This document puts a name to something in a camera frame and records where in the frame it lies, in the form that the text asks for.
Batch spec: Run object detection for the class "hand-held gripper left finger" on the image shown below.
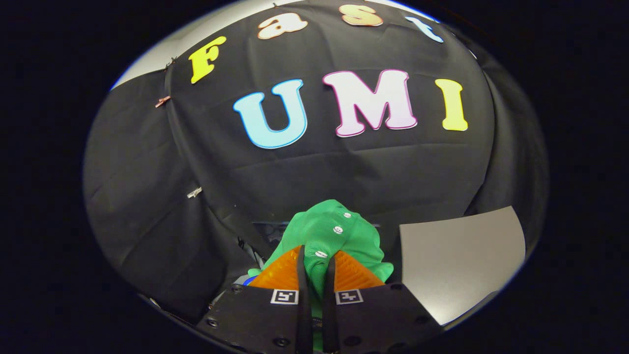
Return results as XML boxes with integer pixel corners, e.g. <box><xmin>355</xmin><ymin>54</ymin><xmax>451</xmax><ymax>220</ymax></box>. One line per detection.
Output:
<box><xmin>196</xmin><ymin>245</ymin><xmax>314</xmax><ymax>354</ymax></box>

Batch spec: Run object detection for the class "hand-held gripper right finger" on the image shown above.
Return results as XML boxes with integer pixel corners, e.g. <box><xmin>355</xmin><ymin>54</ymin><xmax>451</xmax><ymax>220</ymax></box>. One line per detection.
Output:
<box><xmin>321</xmin><ymin>250</ymin><xmax>444</xmax><ymax>354</ymax></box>

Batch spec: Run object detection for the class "green polo shirt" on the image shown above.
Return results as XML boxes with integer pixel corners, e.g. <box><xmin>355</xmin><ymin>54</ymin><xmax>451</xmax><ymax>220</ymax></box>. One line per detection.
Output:
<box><xmin>247</xmin><ymin>199</ymin><xmax>395</xmax><ymax>353</ymax></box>

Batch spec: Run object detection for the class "black backdrop cloth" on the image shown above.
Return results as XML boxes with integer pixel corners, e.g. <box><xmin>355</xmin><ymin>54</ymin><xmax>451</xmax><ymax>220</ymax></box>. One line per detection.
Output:
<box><xmin>83</xmin><ymin>0</ymin><xmax>549</xmax><ymax>326</ymax></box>

